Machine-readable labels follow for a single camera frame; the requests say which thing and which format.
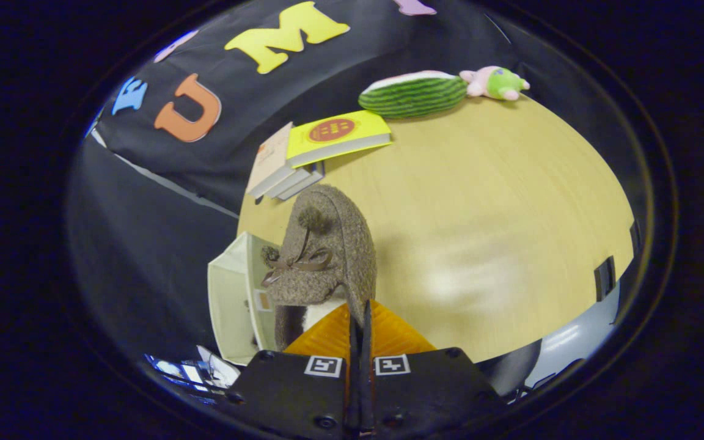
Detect cream storage box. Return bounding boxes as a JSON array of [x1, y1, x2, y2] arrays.
[[207, 231, 282, 366]]

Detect white paper sheet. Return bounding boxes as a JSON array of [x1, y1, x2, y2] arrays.
[[196, 345, 241, 389]]

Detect watermelon slice plush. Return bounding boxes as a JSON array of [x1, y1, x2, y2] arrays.
[[358, 70, 469, 119]]

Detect blue printed box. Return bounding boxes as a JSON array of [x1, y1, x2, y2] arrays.
[[144, 351, 218, 398]]

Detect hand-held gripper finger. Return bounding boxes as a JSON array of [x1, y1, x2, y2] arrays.
[[361, 298, 505, 439], [227, 301, 360, 439]]

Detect yellow book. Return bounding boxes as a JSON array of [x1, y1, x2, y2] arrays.
[[285, 109, 393, 169]]

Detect beige book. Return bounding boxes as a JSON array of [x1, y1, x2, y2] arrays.
[[246, 121, 295, 199]]

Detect brown fuzzy shoe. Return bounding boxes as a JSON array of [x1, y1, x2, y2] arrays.
[[260, 183, 378, 352]]

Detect thin grey book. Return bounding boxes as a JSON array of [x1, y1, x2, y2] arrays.
[[277, 171, 325, 201], [265, 166, 313, 199]]

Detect black table edge clamp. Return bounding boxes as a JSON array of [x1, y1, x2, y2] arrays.
[[594, 257, 617, 301]]

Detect pink and green plush toy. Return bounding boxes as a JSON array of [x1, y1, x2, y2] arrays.
[[459, 65, 531, 101]]

